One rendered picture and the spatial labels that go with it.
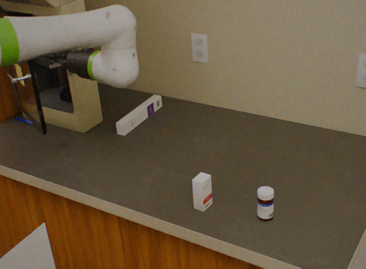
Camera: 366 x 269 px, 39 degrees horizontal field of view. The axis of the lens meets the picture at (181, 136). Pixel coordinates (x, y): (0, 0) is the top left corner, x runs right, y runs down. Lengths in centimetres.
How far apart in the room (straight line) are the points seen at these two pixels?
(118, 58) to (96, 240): 62
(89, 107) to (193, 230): 74
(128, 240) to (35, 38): 68
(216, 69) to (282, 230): 82
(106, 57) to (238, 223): 59
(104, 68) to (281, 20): 66
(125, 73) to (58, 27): 24
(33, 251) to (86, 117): 92
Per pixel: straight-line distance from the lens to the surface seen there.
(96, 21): 142
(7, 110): 216
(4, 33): 131
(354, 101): 185
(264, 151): 172
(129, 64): 148
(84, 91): 189
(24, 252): 107
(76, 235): 180
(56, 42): 137
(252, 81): 195
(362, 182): 161
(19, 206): 195
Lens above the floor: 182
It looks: 29 degrees down
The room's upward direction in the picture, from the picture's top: 4 degrees counter-clockwise
